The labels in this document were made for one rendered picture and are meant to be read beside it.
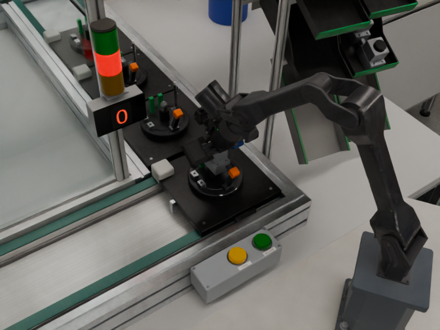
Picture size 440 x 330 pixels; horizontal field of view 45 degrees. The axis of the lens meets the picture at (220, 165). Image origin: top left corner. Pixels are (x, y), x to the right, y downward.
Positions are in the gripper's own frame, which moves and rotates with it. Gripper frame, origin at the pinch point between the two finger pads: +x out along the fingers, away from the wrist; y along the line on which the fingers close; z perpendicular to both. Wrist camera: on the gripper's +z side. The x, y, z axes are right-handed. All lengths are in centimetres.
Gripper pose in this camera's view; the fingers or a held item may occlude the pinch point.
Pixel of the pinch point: (214, 146)
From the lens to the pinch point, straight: 126.2
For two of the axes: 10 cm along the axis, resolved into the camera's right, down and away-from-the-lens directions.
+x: -3.2, 2.8, 9.1
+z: -4.7, -8.8, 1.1
